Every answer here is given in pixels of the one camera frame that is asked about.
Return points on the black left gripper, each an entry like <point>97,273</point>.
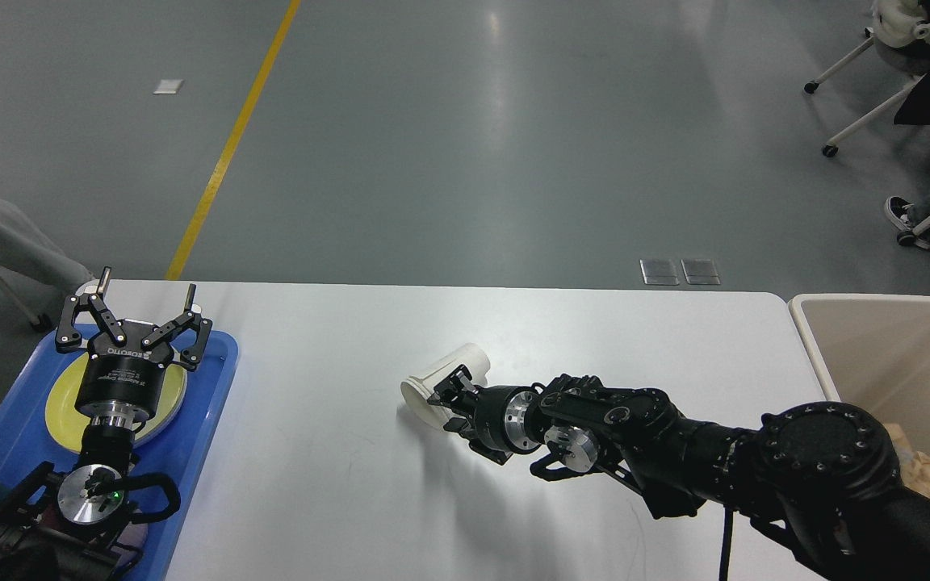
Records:
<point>126,371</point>

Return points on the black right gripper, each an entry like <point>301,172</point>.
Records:
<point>498,429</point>

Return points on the white paper cup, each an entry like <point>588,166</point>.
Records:
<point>418,387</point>

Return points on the yellow plastic plate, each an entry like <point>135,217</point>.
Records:
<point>64,422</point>

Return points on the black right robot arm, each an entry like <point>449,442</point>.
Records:
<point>821,479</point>

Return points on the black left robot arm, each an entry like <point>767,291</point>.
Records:
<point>100,481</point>

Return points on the pale green plate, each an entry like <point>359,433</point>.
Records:
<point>171,399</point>

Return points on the blue plastic tray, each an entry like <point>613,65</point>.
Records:
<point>179,450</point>

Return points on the floor socket plate left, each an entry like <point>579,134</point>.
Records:
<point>659,272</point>

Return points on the floor socket plate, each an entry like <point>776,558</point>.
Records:
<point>659,272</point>
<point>701,272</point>

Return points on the floor socket plate right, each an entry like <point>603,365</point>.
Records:
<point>701,272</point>

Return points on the beige plastic bin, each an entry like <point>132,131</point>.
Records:
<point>873,351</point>

